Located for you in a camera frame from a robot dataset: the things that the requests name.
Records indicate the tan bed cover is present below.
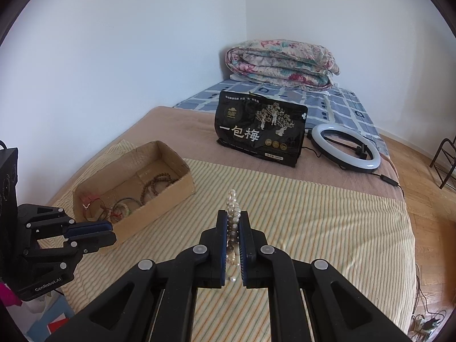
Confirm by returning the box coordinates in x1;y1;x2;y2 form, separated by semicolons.
73;106;405;203

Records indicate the white ring light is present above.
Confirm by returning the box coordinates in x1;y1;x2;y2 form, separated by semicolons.
311;124;382;171

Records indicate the white power strip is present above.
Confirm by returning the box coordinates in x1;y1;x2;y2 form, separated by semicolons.
410;313;446;335

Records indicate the yellow striped blanket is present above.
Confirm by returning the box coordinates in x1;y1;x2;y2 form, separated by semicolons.
50;139;416;342

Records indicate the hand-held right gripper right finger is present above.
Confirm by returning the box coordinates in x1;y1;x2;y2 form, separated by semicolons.
239;211;412;342

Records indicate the folded floral quilt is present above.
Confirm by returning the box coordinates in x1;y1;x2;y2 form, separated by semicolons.
225;38;341;89

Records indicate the black metal clothes rack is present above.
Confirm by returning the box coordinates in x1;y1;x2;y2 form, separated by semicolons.
429;137;456;189

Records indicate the white pearl bracelet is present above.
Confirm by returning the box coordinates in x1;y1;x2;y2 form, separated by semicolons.
225;189;243;282

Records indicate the pink cloth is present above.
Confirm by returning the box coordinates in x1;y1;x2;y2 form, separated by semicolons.
0;281;23;309

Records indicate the blue patterned bedsheet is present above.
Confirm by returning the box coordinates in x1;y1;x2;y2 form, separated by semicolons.
173;78;390;155

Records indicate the green pendant red cord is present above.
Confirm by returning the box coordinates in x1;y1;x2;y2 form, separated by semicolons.
80;194;120;219

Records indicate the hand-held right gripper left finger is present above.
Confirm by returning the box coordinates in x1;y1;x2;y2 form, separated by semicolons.
46;209;229;342

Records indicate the brown wooden bead necklace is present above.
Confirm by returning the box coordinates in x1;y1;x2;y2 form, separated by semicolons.
133;173;177;207

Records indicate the light blue cloth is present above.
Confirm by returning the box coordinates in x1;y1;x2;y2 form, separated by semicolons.
25;294;77;342

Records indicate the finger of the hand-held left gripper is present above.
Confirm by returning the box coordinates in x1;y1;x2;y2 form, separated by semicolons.
18;204;113;239
22;233;117;268

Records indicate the black ring light cable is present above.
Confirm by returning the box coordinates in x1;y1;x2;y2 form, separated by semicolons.
372;171;405;200

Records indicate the cardboard box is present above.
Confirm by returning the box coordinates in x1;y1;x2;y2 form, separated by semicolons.
72;141;196;246

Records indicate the black snack bag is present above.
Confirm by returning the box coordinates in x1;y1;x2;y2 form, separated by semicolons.
215;91;309;169

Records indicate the dark thin bangle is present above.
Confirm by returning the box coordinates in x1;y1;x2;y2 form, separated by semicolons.
113;197;144;218

